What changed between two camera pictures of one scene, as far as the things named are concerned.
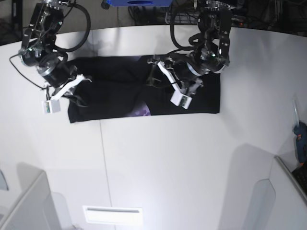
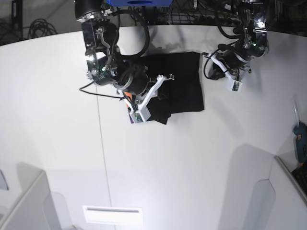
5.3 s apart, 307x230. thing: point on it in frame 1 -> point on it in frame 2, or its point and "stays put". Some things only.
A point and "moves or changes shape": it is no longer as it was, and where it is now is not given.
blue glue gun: x=300 y=131 stays put
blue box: x=141 y=3 stays put
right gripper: x=192 y=79 -> x=231 y=60
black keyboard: x=300 y=174 stays put
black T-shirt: x=119 y=89 moves or changes shape
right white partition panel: x=279 y=202 stays put
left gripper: x=57 y=72 -> x=135 y=79
